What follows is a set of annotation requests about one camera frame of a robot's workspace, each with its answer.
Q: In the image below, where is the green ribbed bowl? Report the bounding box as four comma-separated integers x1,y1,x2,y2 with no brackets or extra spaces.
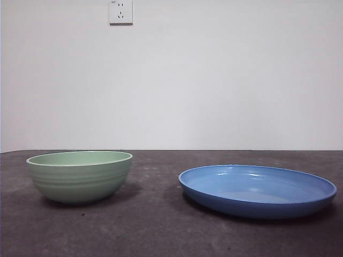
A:
26,150,133,206

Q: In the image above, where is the blue round plate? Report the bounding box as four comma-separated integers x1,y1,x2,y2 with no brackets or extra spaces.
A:
178,164,337,220

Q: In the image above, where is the white wall socket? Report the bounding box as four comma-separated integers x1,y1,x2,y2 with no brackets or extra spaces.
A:
109,0,134,26

